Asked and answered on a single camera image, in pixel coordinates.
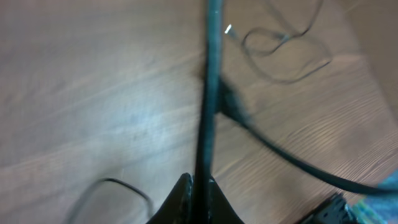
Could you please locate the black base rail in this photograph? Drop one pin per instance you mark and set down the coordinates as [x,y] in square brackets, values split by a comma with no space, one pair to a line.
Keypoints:
[333,210]

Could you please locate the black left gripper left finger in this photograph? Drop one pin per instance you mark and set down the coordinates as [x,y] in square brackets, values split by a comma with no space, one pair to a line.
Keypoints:
[176,208]

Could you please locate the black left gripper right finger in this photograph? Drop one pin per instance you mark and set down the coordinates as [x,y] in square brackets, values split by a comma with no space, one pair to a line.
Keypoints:
[221,212]

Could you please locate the black USB cable thick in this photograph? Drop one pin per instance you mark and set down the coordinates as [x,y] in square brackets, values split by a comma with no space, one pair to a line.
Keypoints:
[295,16]

